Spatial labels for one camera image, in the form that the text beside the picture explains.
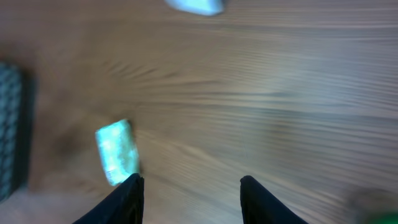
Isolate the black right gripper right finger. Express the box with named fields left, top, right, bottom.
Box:
left=240, top=175, right=307, bottom=224

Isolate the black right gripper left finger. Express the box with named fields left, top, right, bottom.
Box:
left=73, top=173, right=144, bottom=224

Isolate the teal snack packet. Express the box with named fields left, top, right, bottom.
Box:
left=95, top=119, right=140, bottom=186

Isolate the green lid jar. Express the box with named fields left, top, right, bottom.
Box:
left=368, top=212, right=398, bottom=224

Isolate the white barcode scanner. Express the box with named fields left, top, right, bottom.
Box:
left=165, top=0, right=224, bottom=16

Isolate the black wire basket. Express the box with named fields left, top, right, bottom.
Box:
left=1, top=60, right=35, bottom=202

